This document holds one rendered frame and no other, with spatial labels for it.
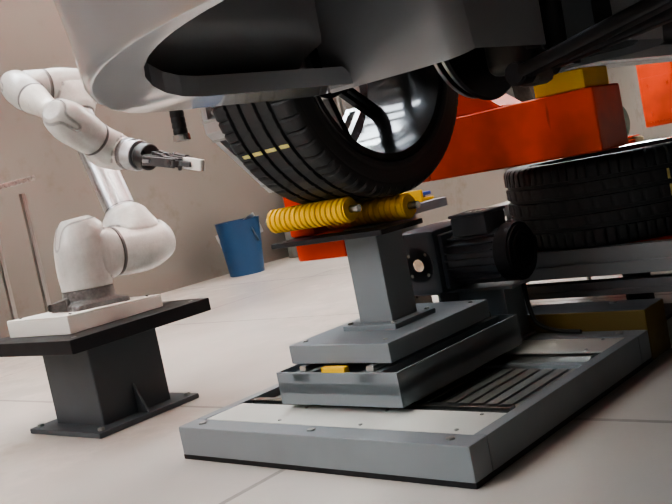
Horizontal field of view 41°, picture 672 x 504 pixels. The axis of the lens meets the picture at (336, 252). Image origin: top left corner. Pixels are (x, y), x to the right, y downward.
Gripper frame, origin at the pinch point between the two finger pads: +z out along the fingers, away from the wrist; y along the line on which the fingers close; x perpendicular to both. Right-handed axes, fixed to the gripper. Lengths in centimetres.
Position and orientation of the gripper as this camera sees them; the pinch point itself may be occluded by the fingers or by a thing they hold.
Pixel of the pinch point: (193, 164)
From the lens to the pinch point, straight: 243.1
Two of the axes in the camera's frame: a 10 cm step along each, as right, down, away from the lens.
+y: 5.9, -1.9, 7.9
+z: 8.1, 1.7, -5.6
